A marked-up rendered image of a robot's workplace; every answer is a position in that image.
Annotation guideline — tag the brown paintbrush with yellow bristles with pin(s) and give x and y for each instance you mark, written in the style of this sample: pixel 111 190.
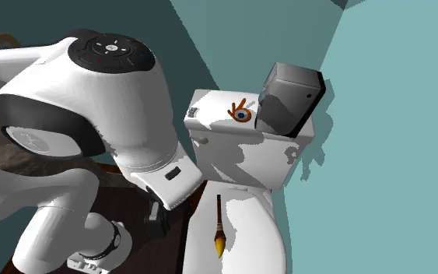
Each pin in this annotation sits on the brown paintbrush with yellow bristles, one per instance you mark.
pixel 219 235

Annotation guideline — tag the white toilet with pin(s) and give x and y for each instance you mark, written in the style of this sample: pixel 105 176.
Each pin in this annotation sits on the white toilet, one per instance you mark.
pixel 241 159

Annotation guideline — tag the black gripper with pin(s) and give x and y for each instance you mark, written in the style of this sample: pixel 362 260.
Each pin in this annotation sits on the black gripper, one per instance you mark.
pixel 158 222

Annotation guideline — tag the dark brown robot stand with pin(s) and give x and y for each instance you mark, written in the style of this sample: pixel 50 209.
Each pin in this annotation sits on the dark brown robot stand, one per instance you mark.
pixel 142 254

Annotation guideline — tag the grey box with black back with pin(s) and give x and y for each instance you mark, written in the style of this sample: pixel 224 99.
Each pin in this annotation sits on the grey box with black back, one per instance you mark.
pixel 290 98

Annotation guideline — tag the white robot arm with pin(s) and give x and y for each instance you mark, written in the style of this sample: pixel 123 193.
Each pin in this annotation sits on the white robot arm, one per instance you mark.
pixel 101 106

